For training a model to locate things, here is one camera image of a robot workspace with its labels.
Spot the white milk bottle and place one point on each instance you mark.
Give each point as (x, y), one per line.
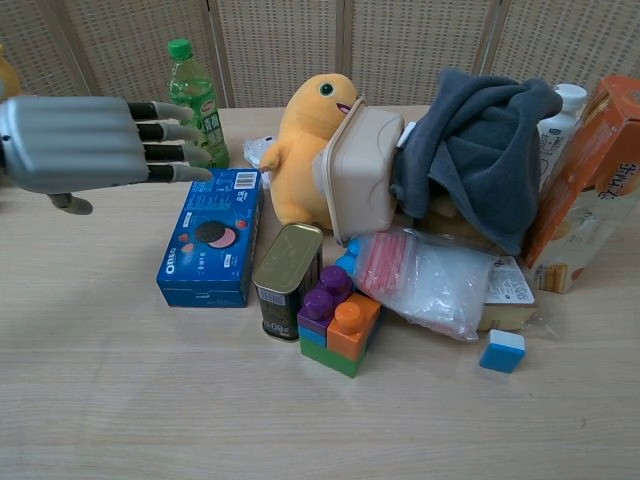
(557, 140)

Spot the colourful toy brick stack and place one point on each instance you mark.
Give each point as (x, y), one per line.
(340, 325)

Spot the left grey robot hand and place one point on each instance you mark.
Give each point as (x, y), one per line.
(65, 142)

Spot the gold-lid black tin can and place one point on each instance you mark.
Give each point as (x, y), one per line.
(287, 285)

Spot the folding wicker screen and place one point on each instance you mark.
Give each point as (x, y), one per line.
(350, 45)

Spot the yellow object at edge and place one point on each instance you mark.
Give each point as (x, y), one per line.
(7, 72)

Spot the blue and white block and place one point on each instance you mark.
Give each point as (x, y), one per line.
(501, 351)

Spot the yellow sponge pack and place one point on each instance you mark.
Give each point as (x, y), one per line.
(510, 300)

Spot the yellow plush dinosaur toy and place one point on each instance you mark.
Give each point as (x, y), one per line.
(300, 150)

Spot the orange biscuit box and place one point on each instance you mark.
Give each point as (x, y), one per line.
(585, 200)

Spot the white plastic packet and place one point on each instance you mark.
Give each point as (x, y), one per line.
(256, 152)

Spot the beige plastic container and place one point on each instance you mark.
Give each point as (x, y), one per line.
(362, 170)

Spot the blue Oreo cookie box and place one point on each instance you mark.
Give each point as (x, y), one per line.
(212, 240)

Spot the light blue toy bricks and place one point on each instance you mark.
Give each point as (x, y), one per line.
(348, 257)

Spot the clear zip bag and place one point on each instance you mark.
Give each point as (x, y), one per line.
(430, 280)

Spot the dark grey fleece cloth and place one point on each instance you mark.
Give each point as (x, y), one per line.
(480, 150)

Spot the green soda bottle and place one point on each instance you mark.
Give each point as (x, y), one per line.
(197, 110)

